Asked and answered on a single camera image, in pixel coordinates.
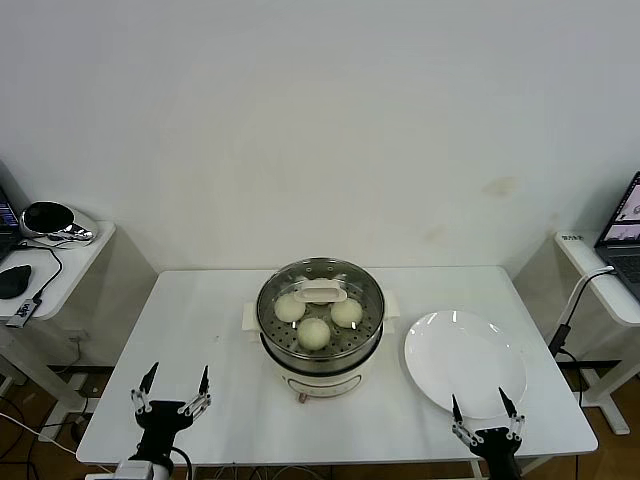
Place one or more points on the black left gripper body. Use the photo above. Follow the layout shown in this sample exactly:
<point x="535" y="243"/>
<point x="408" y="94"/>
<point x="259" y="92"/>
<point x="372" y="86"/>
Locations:
<point x="162" y="420"/>

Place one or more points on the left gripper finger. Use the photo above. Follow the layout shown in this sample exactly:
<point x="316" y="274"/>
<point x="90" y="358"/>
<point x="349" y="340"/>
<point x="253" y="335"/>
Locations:
<point x="203" y="385"/>
<point x="146" y="390"/>

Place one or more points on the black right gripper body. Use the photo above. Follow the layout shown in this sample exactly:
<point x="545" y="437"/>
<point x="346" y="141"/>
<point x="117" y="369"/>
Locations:
<point x="500" y="445"/>

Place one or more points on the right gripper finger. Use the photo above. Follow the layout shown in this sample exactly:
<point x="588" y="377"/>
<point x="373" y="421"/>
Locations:
<point x="456" y="412"/>
<point x="508" y="404"/>

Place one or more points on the cream steamed baozi bun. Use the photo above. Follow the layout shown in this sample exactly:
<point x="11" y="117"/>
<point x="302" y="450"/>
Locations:
<point x="290" y="309"/>
<point x="320" y="302"/>
<point x="313" y="334"/>
<point x="346" y="315"/>

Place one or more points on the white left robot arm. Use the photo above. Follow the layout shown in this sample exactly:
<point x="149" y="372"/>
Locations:
<point x="162" y="472"/>

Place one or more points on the perforated steel steamer basket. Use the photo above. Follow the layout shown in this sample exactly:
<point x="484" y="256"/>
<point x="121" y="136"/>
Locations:
<point x="320" y="356"/>

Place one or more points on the round white plate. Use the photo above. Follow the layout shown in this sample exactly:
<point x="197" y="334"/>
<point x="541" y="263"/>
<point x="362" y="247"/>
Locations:
<point x="460" y="360"/>

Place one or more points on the cream electric cooker pot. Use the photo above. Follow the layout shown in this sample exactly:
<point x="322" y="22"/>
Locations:
<point x="325" y="382"/>

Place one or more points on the grey usb hub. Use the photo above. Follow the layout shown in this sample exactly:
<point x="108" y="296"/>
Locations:
<point x="21" y="312"/>

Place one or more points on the white side desk with label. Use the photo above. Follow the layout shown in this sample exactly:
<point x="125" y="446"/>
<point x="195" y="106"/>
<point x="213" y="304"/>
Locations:
<point x="580" y="255"/>

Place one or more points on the black computer mouse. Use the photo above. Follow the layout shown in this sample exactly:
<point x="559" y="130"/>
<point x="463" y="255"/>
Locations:
<point x="12" y="282"/>

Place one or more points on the small white desk label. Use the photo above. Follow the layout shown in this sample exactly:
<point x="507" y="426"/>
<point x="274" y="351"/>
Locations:
<point x="573" y="238"/>

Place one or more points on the grey laptop with lit screen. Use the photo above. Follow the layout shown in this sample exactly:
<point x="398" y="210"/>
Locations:
<point x="625" y="260"/>

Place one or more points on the dark laptop with striped screen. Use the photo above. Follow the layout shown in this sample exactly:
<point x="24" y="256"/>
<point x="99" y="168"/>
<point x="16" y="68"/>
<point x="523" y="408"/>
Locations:
<point x="6" y="215"/>

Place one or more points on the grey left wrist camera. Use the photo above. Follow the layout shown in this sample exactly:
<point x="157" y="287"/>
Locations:
<point x="134" y="471"/>

